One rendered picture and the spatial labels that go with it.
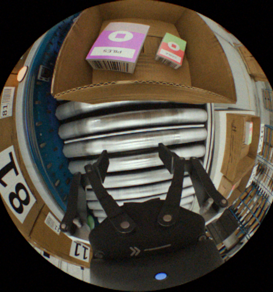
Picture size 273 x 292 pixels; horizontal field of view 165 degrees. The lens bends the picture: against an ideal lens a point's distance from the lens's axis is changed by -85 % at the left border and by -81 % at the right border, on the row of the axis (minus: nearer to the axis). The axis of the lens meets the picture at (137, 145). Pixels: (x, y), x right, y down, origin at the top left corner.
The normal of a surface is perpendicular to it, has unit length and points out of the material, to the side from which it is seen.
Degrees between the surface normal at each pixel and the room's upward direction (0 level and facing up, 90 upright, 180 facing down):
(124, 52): 0
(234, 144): 91
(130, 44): 0
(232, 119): 90
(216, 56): 90
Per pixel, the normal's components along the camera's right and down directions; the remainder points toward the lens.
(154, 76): 0.10, 0.33
